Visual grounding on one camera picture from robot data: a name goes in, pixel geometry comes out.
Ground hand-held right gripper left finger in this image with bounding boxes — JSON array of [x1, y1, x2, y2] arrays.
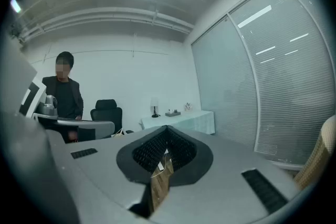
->
[[46, 125, 169, 224]]

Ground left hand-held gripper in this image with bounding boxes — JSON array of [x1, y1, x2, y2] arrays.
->
[[18, 78, 116, 136]]

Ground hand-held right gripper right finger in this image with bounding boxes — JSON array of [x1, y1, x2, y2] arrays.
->
[[149, 125, 303, 224]]

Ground black office chair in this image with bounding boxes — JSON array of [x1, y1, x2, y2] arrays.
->
[[90, 99, 134, 138]]

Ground black round object on table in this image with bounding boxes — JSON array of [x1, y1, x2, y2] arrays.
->
[[150, 97, 161, 119]]

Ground light blue tablecloth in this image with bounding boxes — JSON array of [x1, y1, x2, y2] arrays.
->
[[141, 110, 215, 136]]

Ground beige woven chair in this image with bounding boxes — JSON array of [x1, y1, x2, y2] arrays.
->
[[293, 114, 336, 191]]

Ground white ceiling pipes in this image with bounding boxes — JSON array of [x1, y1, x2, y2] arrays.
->
[[18, 7, 195, 44]]

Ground white window blinds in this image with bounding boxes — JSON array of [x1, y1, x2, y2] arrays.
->
[[191, 0, 336, 170]]

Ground ceiling light panel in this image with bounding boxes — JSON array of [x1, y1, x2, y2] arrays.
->
[[9, 0, 22, 14]]

